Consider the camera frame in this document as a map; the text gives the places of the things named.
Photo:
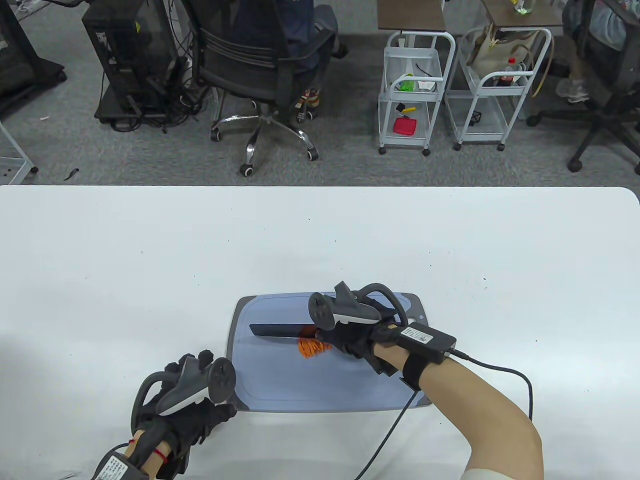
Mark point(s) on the beige bag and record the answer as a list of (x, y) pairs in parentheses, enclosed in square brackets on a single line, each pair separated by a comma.
[(490, 55)]

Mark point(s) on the brown wooden desk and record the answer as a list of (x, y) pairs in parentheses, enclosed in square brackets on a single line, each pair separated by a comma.
[(540, 17), (410, 15)]

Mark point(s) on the black rolling stand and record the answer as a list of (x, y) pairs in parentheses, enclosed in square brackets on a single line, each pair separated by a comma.
[(20, 70)]

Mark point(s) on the green packet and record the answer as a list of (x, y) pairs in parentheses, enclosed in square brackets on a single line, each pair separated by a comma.
[(407, 85)]

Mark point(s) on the black kitchen knife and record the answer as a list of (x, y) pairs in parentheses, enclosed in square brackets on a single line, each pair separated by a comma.
[(280, 330)]

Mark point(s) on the person's right hand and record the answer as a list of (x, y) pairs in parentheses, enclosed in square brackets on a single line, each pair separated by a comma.
[(355, 340)]

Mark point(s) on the blue grey cutting board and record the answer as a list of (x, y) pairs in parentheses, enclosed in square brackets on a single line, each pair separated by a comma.
[(280, 380)]

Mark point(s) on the grey white right controller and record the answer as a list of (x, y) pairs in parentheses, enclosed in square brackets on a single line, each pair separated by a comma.
[(350, 312)]

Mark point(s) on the small white box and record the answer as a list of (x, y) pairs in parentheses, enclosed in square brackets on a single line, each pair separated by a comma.
[(426, 85)]

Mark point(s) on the yellow green bottle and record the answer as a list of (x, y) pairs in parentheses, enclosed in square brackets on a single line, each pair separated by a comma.
[(522, 6)]

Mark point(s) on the red capped soda bottle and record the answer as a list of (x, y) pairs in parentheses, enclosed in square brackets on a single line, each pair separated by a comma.
[(511, 72)]

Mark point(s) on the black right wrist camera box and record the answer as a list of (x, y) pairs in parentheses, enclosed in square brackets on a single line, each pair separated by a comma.
[(425, 340)]

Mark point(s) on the black floor scrap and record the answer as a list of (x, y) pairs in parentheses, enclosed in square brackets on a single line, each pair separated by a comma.
[(72, 174)]

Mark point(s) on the person's left forearm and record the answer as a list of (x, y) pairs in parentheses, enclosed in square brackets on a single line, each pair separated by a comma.
[(152, 457)]

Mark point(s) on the pile of orange plasticine granules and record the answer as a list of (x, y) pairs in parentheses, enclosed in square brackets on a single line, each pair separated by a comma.
[(310, 349)]

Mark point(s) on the grey white controller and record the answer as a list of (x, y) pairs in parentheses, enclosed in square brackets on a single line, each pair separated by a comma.
[(180, 390), (350, 312)]

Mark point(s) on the black computer tower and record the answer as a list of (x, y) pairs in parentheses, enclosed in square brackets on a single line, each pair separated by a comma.
[(125, 50)]

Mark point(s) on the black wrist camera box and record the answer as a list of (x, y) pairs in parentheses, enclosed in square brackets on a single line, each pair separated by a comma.
[(425, 340), (115, 469)]

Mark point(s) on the person's left hand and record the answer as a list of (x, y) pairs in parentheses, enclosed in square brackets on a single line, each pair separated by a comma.
[(195, 427)]

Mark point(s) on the person's right forearm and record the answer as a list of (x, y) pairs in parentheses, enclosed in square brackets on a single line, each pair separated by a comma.
[(480, 410)]

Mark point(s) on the yellow black tool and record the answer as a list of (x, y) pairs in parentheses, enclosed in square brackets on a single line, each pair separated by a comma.
[(409, 109)]

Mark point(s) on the white rolling cart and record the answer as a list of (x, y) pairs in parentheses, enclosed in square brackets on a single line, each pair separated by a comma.
[(417, 145), (480, 139)]

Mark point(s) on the red pouch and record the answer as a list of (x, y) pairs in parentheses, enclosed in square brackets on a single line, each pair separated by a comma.
[(405, 125)]

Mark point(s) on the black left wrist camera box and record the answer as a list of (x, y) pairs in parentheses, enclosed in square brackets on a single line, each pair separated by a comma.
[(115, 469)]

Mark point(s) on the grey white left controller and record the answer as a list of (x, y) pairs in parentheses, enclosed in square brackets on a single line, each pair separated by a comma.
[(180, 390)]

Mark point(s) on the black office chair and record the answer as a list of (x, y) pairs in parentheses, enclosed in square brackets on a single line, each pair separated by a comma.
[(250, 75), (602, 117)]

